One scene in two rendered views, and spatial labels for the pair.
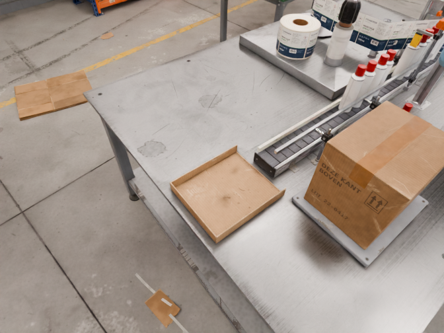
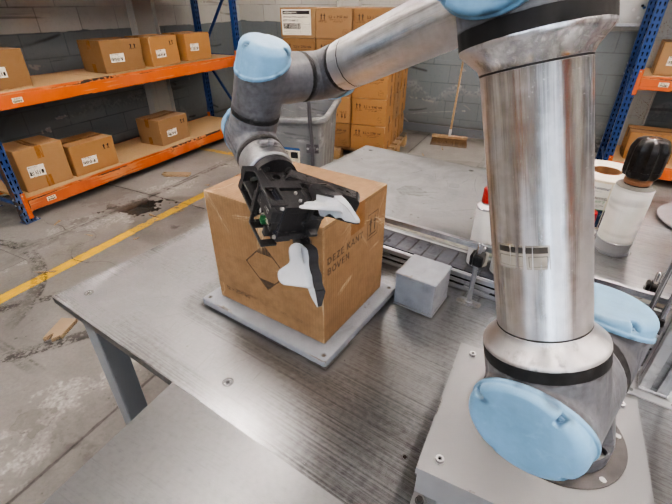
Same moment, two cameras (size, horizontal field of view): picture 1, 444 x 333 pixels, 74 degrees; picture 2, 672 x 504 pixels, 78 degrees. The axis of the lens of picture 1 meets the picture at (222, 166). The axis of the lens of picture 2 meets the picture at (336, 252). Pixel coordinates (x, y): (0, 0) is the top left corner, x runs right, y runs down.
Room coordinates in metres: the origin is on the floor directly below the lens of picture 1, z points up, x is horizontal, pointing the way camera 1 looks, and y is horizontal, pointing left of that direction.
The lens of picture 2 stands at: (0.45, -1.26, 1.45)
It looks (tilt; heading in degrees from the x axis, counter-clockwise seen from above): 31 degrees down; 75
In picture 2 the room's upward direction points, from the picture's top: straight up
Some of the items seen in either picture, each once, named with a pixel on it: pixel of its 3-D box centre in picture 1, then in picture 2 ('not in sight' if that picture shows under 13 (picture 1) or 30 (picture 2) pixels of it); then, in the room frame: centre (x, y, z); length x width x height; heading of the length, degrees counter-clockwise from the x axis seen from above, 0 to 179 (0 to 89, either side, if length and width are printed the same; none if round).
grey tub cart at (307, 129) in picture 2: not in sight; (294, 148); (0.97, 1.83, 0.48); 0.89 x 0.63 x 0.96; 67
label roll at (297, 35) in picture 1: (296, 36); (598, 193); (1.52, -0.36, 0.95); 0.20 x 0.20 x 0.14
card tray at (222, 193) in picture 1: (227, 188); not in sight; (0.60, -0.02, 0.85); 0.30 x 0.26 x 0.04; 130
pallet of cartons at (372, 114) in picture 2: not in sight; (347, 83); (1.79, 3.17, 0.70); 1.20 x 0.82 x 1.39; 143
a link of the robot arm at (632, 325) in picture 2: not in sight; (587, 340); (0.86, -0.98, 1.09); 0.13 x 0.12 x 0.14; 30
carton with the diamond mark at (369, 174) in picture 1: (375, 173); (299, 242); (0.58, -0.47, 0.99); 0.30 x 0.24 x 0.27; 131
